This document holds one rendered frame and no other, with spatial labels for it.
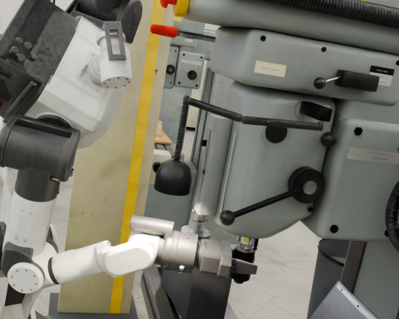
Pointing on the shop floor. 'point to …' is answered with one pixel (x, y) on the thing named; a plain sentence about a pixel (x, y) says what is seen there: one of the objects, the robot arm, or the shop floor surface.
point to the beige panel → (116, 178)
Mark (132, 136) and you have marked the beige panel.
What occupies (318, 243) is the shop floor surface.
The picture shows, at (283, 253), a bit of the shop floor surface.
